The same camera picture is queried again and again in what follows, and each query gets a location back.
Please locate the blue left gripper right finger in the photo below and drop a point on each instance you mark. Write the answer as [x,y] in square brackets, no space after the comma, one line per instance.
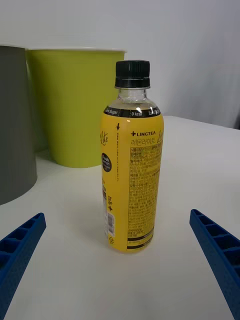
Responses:
[222,252]

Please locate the yellow-green plastic waste bin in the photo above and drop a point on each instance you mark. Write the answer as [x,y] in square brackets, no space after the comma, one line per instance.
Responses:
[75,105]

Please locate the yellow label plastic bottle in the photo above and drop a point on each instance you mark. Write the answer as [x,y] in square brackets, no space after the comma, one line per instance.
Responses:
[140,175]

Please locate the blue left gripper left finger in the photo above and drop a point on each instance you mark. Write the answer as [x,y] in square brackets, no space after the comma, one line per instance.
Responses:
[17,250]

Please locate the grey plastic waste bin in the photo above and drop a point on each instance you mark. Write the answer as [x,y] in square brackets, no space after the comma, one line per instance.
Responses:
[15,125]

